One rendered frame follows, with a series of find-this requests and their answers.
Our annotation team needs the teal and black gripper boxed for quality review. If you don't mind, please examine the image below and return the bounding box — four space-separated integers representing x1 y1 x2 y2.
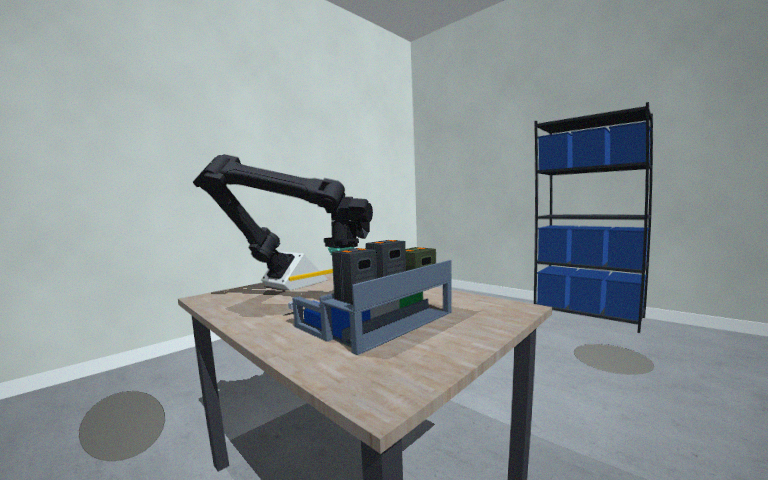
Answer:
324 220 359 255

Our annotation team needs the olive green case with orange latches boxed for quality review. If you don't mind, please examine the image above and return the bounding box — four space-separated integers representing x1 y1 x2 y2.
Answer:
406 247 436 271

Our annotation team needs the yellow long thin bar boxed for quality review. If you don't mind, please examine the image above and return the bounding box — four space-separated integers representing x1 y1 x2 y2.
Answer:
288 269 333 281

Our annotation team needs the grey open bin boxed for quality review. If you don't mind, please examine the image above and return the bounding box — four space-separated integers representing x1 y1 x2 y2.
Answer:
370 300 400 318

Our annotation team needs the green open bin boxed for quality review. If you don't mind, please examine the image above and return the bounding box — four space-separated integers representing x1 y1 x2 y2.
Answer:
399 292 423 308

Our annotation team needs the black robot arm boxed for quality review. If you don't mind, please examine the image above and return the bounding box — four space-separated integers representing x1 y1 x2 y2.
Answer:
193 154 373 279

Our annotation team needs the dark grey case with orange latches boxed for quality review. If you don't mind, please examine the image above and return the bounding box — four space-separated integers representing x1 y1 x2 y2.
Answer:
332 248 377 305
365 240 406 278

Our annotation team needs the blue bin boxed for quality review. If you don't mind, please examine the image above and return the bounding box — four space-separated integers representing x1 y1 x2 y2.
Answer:
304 307 371 339

